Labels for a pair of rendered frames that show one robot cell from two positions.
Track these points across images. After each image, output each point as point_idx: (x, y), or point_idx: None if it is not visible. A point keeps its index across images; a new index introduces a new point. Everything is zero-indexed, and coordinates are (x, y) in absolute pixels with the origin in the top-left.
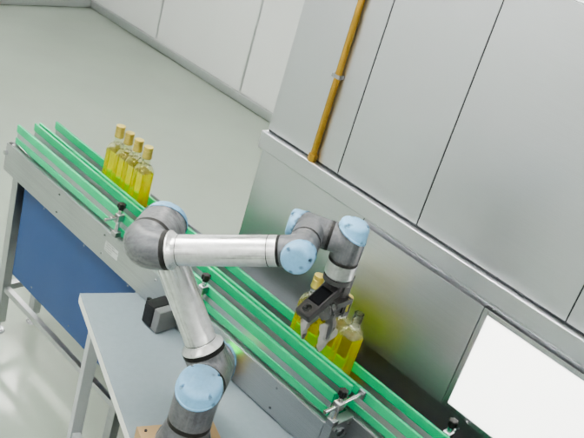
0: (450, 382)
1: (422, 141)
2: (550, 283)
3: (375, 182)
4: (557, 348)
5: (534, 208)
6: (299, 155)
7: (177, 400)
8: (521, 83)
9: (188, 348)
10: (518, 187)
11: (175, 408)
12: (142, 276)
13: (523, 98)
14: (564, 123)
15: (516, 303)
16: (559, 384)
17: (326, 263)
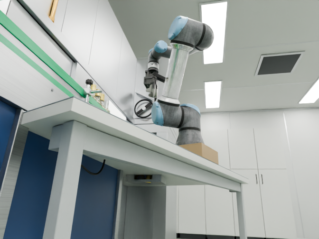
0: None
1: (87, 31)
2: (113, 87)
3: (75, 44)
4: (117, 106)
5: (109, 63)
6: (47, 15)
7: (200, 115)
8: (104, 22)
9: (177, 99)
10: (106, 56)
11: (200, 120)
12: (35, 88)
13: (105, 27)
14: (111, 39)
15: (112, 94)
16: (119, 117)
17: (155, 65)
